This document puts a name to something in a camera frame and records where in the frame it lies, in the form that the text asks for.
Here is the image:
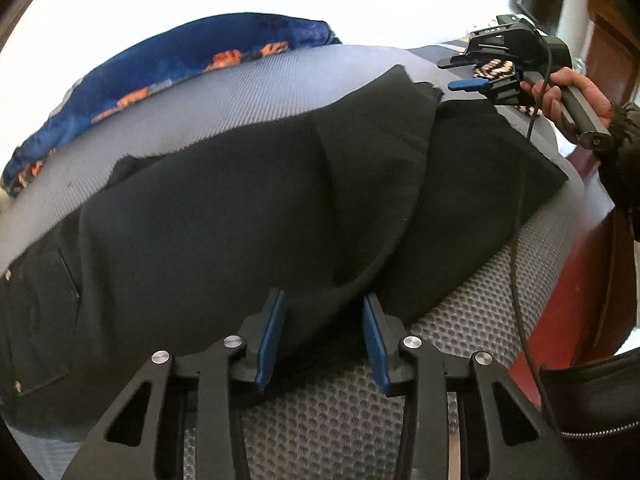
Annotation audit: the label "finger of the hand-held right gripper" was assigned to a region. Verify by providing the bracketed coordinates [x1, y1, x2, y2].
[437, 54, 482, 70]
[448, 77, 490, 92]

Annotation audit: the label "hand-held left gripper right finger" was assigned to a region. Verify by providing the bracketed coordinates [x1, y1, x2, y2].
[362, 292, 571, 480]

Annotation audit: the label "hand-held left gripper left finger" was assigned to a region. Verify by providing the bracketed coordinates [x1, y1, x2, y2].
[60, 287, 287, 480]

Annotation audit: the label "black pants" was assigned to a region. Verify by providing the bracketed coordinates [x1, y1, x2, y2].
[0, 64, 571, 433]

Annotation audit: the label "person's right forearm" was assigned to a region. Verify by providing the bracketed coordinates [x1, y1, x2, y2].
[596, 101, 640, 242]

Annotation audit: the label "person's right hand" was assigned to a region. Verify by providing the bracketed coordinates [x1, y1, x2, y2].
[520, 67, 619, 134]

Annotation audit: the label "black white patterned cloth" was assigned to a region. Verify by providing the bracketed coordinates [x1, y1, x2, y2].
[472, 59, 540, 122]

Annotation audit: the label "brown wooden cabinet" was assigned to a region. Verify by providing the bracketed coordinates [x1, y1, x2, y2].
[515, 0, 640, 111]

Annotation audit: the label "grey mesh mat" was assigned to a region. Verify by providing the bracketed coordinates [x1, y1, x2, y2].
[0, 42, 616, 480]

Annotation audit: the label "person's black jacket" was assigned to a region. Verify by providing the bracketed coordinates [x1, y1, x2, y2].
[539, 344, 640, 480]

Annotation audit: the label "blue orange printed blanket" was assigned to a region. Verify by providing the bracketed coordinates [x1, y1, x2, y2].
[0, 11, 343, 198]

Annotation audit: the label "black cable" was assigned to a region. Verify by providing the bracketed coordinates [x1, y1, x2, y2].
[509, 35, 568, 441]

